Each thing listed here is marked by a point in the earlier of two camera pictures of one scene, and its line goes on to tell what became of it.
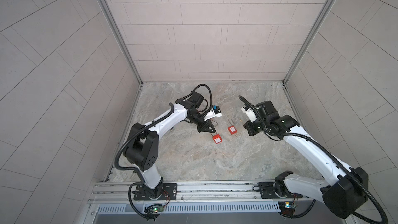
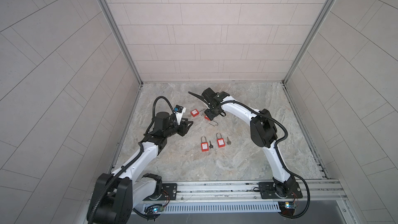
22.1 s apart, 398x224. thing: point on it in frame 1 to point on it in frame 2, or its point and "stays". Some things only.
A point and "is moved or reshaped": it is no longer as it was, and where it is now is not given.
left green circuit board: (153, 209) stays
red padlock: (232, 129) to (204, 145)
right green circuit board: (287, 208) stays
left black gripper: (204, 126) to (181, 128)
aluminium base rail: (116, 192) stays
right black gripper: (249, 128) to (209, 114)
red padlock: (217, 138) is moved or reshaped
